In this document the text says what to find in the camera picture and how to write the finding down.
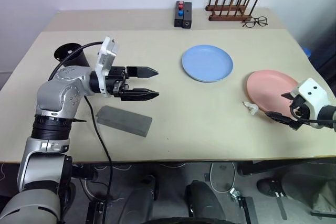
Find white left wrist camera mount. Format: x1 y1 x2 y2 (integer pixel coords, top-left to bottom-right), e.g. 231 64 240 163
93 36 120 99

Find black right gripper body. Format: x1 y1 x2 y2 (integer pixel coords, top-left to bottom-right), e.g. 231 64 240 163
288 94 316 131

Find black plastic cup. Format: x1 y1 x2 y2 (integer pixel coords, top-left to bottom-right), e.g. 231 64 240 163
54 42 89 67

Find wooden rack with black pegs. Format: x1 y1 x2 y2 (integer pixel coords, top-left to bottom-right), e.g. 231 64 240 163
205 0 259 22

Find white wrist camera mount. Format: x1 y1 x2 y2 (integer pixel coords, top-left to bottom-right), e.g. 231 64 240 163
93 36 120 99
290 78 332 120

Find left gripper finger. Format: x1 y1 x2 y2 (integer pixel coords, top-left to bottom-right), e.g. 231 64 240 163
127 66 160 79
120 88 160 102

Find blue plate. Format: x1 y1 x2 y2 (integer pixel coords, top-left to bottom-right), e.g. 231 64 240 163
181 45 234 83

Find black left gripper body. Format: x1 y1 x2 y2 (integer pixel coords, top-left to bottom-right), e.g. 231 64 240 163
104 66 129 101

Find grey trouser leg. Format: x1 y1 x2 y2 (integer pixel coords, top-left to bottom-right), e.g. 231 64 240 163
280 170 336 217

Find metal bracket on floor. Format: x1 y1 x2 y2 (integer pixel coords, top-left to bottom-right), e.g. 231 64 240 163
229 188 256 220

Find brown rimmed eyeglasses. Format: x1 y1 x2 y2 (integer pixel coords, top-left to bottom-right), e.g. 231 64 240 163
241 16 269 28

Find black shoe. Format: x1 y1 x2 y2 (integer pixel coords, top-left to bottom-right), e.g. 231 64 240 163
256 177 287 197

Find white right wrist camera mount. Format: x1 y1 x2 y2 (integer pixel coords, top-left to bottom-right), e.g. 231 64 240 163
290 78 332 120

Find black bulky object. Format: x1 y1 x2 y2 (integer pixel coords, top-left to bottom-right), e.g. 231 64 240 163
309 37 336 78

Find black table crossbar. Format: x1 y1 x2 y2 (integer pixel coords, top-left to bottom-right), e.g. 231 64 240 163
237 159 336 177
70 164 100 180

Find plain black box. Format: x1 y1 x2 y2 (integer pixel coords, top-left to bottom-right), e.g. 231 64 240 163
182 2 193 30

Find black box with coloured buttons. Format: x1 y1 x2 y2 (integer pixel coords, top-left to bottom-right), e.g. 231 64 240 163
173 1 185 28

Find white cable loop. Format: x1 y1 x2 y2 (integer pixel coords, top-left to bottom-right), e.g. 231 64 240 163
208 162 237 194

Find crumpled white paper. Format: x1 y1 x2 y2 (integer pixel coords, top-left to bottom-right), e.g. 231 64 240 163
241 100 259 115

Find grey glasses case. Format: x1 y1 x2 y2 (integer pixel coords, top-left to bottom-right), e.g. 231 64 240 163
96 105 153 137

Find pink plate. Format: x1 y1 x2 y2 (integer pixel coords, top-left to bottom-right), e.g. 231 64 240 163
246 69 300 115

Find dark rounded shape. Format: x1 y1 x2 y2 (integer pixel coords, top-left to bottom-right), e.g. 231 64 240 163
122 173 159 224
185 180 227 224

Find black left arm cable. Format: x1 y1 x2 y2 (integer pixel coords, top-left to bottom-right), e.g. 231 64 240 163
48 40 114 224

